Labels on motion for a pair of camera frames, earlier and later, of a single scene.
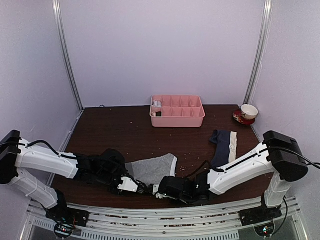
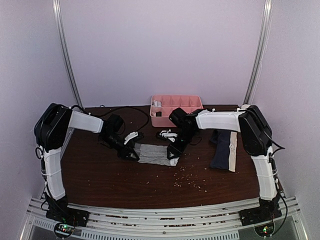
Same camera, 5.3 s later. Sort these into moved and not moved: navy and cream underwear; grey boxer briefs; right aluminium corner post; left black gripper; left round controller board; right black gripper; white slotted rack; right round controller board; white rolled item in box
Moved: left black gripper; grey boxer briefs; right black gripper
Not moved: white slotted rack; right aluminium corner post; left round controller board; right round controller board; white rolled item in box; navy and cream underwear
